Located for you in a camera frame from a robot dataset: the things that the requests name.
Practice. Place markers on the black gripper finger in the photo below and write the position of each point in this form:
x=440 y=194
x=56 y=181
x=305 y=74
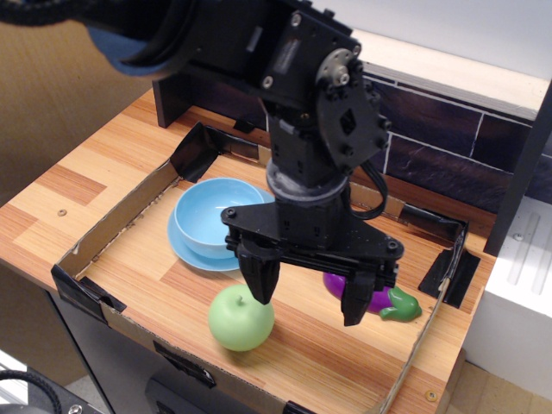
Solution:
x=357 y=296
x=260 y=268

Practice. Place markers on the light blue bowl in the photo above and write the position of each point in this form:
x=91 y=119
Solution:
x=195 y=225

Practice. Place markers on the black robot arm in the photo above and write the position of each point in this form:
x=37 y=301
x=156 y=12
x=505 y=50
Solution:
x=157 y=39

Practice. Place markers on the purple toy eggplant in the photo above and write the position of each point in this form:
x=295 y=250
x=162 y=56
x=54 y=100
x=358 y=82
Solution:
x=390 y=304

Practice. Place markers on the cardboard fence with black tape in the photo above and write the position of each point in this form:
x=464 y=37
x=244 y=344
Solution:
x=138 y=315

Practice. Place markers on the white ribbed side unit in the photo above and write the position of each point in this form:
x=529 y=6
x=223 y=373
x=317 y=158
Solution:
x=510 y=335

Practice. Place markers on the green toy apple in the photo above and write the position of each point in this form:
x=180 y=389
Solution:
x=238 y=321

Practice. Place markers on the light blue plate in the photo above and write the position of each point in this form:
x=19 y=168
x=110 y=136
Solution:
x=219 y=265

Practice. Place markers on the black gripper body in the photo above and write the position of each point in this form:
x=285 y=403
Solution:
x=314 y=226

